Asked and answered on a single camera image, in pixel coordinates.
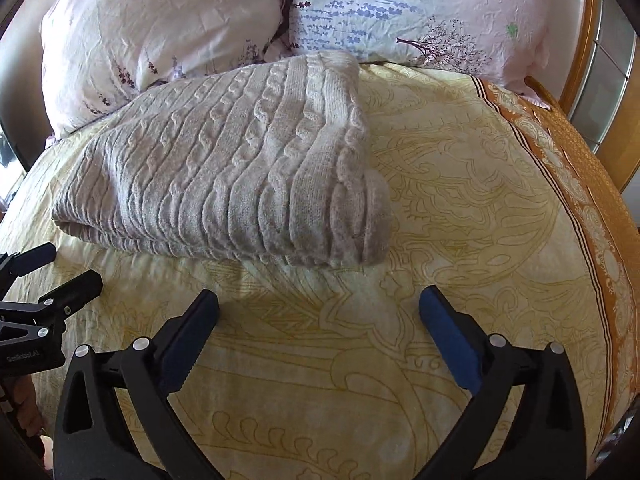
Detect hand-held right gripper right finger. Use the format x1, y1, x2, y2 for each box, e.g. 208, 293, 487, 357
415, 285, 592, 480

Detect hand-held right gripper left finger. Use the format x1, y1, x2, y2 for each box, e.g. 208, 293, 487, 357
50, 288, 221, 480

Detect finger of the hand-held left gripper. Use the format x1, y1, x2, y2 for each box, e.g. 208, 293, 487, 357
0, 242, 57, 292
0, 268, 104, 347

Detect beige cable-knit sweater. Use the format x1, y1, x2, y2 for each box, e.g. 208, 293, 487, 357
50, 51, 393, 269

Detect person's left hand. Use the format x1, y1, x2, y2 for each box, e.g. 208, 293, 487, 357
2, 374, 44, 437

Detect yellow patterned bed sheet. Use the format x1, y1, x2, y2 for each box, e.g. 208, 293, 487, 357
0, 62, 640, 480

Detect pink floral pillow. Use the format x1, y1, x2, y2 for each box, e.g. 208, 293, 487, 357
40, 0, 296, 139

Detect wooden headboard with grey panels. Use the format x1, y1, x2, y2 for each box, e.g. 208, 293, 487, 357
525, 0, 640, 196

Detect pale blue floral pillow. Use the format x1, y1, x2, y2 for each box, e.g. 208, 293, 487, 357
287, 0, 573, 97

